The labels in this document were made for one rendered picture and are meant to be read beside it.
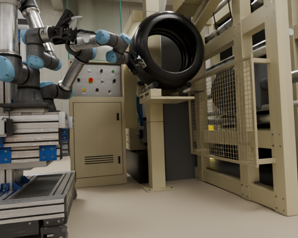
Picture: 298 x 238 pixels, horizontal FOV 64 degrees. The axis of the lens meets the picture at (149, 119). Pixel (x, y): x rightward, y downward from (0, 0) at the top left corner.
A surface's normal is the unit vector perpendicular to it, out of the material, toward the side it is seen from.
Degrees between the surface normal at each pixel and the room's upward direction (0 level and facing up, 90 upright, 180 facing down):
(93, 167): 90
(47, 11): 90
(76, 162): 90
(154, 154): 90
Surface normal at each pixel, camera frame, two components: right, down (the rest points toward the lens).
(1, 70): -0.21, 0.11
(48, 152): 0.23, -0.04
